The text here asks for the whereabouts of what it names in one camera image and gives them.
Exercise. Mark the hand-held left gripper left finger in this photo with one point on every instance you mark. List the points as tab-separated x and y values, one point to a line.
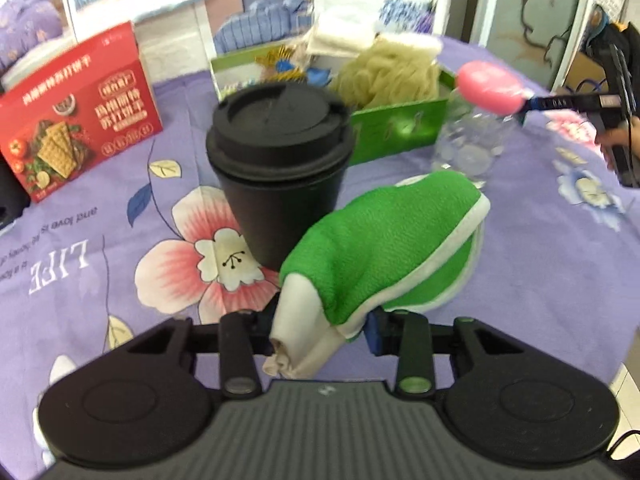
240	345

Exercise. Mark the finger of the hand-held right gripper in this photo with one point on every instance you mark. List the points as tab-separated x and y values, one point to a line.
570	102

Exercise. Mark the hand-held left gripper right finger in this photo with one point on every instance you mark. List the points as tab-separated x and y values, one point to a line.
372	334

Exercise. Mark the glass jar pink dotted lid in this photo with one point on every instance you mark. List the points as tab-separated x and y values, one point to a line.
480	85

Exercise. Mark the green bath mitt white trim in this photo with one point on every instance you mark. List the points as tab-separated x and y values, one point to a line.
390	240

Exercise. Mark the green cardboard box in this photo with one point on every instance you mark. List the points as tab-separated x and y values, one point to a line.
395	127

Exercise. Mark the yellow-green mesh bath sponge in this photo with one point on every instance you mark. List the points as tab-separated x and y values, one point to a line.
390	72

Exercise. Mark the person's right hand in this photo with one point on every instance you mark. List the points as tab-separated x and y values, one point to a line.
622	137

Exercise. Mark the dark jacket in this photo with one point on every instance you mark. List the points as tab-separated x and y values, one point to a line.
600	25

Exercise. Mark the glass door with tree decal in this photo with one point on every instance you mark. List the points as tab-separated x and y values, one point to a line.
535	15

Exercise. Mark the purple floral tablecloth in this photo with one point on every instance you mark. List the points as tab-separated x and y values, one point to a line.
525	260

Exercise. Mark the black coffee cup with lid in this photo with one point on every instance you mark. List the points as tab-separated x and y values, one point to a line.
280	160

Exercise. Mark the white cloth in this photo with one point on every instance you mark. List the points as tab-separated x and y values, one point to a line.
345	30

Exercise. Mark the black box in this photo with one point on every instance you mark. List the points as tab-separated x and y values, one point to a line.
11	195

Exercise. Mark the blue yellow fabric item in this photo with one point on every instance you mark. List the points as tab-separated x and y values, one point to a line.
292	67

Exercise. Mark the red cracker box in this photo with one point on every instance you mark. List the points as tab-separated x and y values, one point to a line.
75	120

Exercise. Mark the purple bedding picture package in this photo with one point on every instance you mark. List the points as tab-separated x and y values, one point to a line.
30	25

